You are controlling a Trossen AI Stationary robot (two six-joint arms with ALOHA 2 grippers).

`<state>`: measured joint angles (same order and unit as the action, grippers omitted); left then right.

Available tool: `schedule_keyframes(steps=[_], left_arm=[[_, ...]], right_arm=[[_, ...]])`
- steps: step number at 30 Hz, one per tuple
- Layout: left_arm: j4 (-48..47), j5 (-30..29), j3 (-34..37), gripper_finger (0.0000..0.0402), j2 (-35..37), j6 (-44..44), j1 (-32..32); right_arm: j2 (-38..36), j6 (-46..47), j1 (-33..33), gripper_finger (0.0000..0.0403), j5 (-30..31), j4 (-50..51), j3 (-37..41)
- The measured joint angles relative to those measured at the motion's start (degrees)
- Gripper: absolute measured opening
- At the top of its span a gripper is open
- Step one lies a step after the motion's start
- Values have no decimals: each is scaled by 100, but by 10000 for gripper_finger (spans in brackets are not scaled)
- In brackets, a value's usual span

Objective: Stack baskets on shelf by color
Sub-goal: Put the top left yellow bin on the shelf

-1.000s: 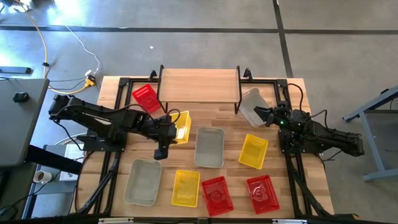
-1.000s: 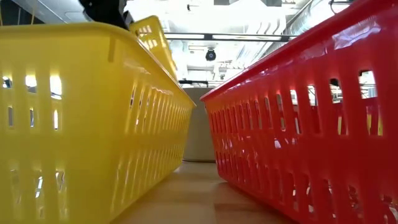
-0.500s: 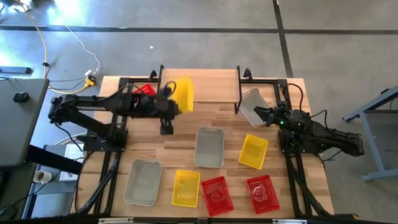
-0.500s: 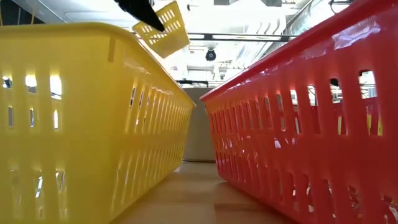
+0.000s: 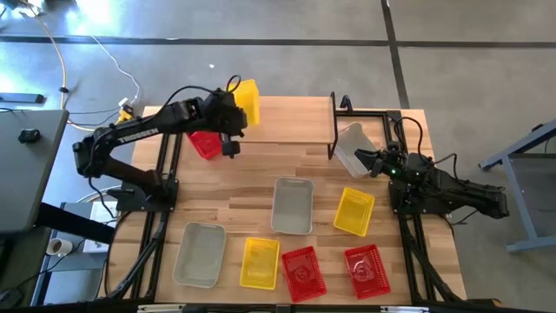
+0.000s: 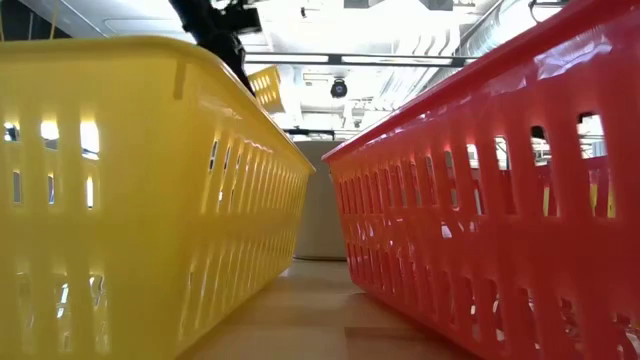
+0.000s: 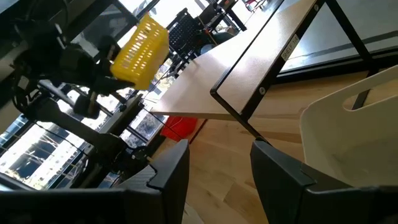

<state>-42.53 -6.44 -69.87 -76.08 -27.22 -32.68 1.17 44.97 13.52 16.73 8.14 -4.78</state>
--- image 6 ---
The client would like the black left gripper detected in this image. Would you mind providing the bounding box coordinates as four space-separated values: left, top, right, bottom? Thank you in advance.
197 30 257 96

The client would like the yellow slotted plastic basket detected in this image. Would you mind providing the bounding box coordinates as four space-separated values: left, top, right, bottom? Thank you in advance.
0 34 316 360
247 64 286 115

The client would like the red slotted plastic basket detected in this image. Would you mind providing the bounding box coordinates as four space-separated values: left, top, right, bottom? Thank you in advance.
322 0 640 360

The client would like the black overhead light bar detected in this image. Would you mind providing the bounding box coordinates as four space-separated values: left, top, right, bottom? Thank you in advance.
243 51 481 69

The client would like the black ceiling track fixture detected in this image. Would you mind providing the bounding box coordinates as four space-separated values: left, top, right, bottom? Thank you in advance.
528 0 571 24

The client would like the black metal frame bar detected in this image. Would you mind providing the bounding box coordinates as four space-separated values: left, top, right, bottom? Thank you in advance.
283 128 337 141

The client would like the silver ventilation duct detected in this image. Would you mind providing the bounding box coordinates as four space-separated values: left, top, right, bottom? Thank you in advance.
449 0 539 59

